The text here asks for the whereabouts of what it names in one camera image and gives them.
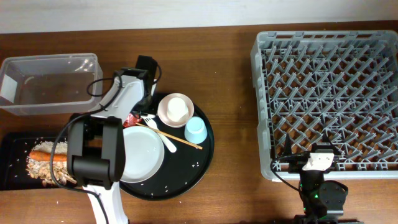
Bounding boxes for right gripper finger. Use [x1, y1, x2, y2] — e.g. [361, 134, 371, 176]
[322, 130, 341, 156]
[282, 134, 293, 156]

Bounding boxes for white tissue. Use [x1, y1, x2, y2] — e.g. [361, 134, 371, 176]
[141, 113, 156, 119]

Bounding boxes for red snack wrapper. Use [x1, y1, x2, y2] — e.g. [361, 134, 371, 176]
[123, 113, 142, 128]

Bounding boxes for light blue cup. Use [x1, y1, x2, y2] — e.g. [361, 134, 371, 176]
[184, 116, 208, 144]

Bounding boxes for white dinner plate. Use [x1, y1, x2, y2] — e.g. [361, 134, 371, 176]
[121, 126, 165, 183]

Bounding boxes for orange carrot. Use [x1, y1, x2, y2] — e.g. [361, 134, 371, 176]
[29, 151, 67, 162]

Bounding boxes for rice and food scraps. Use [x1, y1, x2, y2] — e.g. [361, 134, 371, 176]
[26, 141, 77, 187]

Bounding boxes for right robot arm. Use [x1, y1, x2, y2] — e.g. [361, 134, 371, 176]
[281, 134, 348, 224]

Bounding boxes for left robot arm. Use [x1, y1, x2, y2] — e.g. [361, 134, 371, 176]
[67, 55, 161, 223]

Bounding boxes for grey dishwasher rack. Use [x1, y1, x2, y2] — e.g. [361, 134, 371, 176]
[251, 30, 397, 181]

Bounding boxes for pink shallow bowl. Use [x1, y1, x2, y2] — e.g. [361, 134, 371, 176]
[157, 93, 194, 128]

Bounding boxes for white upturned cup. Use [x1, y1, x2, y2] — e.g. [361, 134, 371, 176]
[167, 97, 188, 122]

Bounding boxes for white plastic fork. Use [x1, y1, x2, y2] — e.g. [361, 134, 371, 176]
[144, 116, 177, 153]

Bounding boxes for clear plastic bin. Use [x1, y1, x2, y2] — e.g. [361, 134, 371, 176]
[1, 53, 103, 116]

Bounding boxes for wooden chopstick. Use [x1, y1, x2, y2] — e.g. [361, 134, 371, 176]
[136, 123, 203, 150]

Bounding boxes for round black serving tray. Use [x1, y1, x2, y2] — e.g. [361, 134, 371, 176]
[120, 105, 215, 201]

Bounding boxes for black rectangular tray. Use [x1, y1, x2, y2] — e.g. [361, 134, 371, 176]
[0, 132, 78, 191]

